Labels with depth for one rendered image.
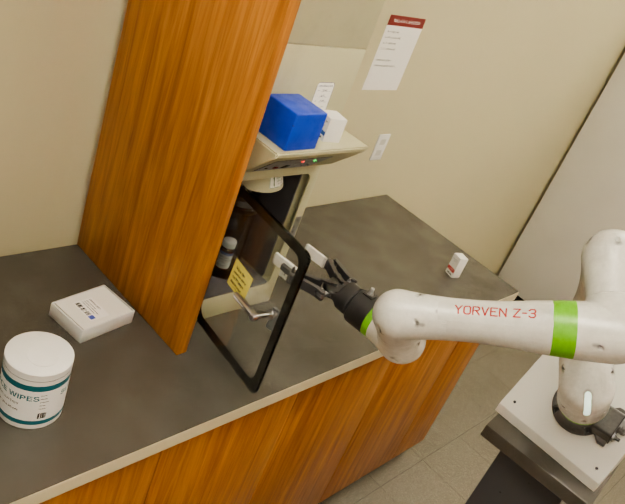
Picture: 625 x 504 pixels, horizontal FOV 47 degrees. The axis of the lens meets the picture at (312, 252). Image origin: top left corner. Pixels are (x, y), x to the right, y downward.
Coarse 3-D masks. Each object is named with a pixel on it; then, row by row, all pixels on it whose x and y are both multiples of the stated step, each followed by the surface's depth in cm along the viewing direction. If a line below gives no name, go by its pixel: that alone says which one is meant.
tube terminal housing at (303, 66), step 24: (288, 48) 154; (312, 48) 159; (336, 48) 165; (288, 72) 159; (312, 72) 164; (336, 72) 170; (312, 96) 169; (336, 96) 175; (288, 168) 179; (312, 168) 186; (288, 216) 196
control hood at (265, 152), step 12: (264, 144) 156; (324, 144) 168; (336, 144) 170; (348, 144) 173; (360, 144) 176; (252, 156) 159; (264, 156) 156; (276, 156) 154; (288, 156) 157; (300, 156) 160; (312, 156) 164; (324, 156) 169; (336, 156) 174; (348, 156) 179; (252, 168) 161
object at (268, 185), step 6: (252, 180) 179; (258, 180) 179; (264, 180) 180; (270, 180) 181; (276, 180) 182; (282, 180) 186; (246, 186) 179; (252, 186) 179; (258, 186) 179; (264, 186) 180; (270, 186) 181; (276, 186) 183; (282, 186) 186; (264, 192) 180; (270, 192) 182
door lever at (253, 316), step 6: (234, 294) 159; (240, 294) 160; (240, 300) 158; (246, 300) 158; (240, 306) 158; (246, 306) 157; (246, 312) 156; (252, 312) 155; (270, 312) 158; (252, 318) 155; (258, 318) 155; (270, 318) 158
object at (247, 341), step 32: (256, 224) 160; (224, 256) 170; (256, 256) 161; (288, 256) 152; (224, 288) 171; (256, 288) 162; (288, 288) 153; (224, 320) 172; (224, 352) 174; (256, 352) 163; (256, 384) 164
